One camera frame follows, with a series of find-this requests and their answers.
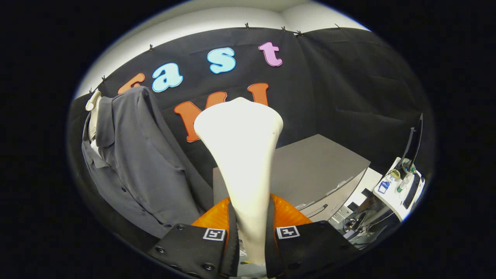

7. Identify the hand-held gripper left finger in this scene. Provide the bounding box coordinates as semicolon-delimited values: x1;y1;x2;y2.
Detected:
146;197;241;279

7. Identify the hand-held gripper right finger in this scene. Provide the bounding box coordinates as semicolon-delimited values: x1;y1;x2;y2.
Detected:
265;194;361;279

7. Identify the grey button-up shirt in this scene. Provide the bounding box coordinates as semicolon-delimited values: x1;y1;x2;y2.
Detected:
81;86;206;239

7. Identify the grey cabinet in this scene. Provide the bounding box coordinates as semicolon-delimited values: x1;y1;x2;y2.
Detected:
212;134;371;223

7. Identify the white side desk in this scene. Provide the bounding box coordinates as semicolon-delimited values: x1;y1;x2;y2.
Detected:
341;157;426;222

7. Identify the clear water bottle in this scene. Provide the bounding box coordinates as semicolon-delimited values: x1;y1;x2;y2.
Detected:
396;174;411;193

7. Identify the black keyboard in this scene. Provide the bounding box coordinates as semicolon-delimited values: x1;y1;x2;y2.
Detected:
402;172;421;210

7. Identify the black computer monitor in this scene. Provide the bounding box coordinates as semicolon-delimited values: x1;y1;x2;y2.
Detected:
399;113;424;175

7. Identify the cream mannequin torso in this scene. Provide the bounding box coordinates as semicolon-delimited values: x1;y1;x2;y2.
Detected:
85;90;102;146

